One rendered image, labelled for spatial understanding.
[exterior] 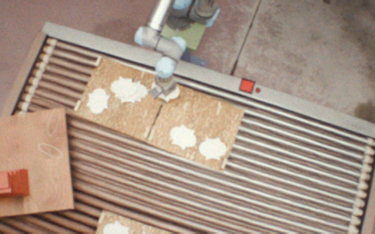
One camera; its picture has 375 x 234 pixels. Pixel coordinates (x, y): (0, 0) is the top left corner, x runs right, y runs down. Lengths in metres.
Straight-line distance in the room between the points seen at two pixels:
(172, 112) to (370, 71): 2.06
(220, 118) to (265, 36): 1.44
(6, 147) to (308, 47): 2.48
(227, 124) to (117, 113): 0.57
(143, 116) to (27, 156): 0.62
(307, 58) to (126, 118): 1.83
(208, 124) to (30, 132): 0.90
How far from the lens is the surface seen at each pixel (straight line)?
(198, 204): 1.94
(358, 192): 2.17
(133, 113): 1.99
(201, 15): 1.99
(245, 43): 3.23
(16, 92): 2.18
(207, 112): 1.99
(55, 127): 1.94
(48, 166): 1.92
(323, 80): 3.30
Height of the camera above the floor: 2.85
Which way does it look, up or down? 75 degrees down
